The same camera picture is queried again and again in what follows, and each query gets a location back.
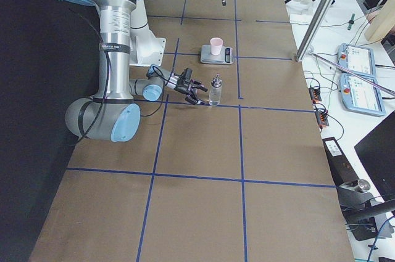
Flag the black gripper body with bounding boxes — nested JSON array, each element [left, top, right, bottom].
[[175, 79, 198, 102]]

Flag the clear glass sauce bottle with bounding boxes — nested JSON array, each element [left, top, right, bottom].
[[209, 73, 223, 106]]

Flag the pink paper cup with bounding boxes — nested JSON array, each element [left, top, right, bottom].
[[210, 37, 223, 55]]

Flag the silver digital kitchen scale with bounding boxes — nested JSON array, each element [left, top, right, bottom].
[[200, 44, 234, 65]]

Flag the thin metal rod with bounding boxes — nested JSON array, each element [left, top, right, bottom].
[[309, 52, 395, 96]]

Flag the upper orange connector block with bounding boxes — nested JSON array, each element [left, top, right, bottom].
[[309, 87, 322, 104]]

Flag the orange connector block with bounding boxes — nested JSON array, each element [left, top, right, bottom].
[[315, 108, 329, 129], [309, 87, 322, 104]]

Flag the lower orange connector block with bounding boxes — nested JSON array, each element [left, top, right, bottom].
[[315, 108, 329, 129]]

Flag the upper blue teach pendant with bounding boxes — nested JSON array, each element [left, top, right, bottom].
[[338, 43, 376, 77]]

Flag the blue teach pendant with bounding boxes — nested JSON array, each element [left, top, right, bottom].
[[338, 43, 376, 77], [339, 73, 386, 117]]

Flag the lower blue teach pendant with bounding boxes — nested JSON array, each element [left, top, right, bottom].
[[339, 73, 386, 117]]

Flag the black box with label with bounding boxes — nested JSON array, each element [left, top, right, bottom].
[[322, 137, 359, 186]]

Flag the black monitor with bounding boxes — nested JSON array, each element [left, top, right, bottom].
[[354, 113, 395, 200]]

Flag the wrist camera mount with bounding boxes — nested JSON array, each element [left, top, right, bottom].
[[179, 68, 193, 84]]

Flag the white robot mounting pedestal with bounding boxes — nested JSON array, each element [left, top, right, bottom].
[[129, 0, 166, 67]]

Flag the aluminium frame post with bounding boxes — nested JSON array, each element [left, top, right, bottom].
[[295, 0, 333, 62]]

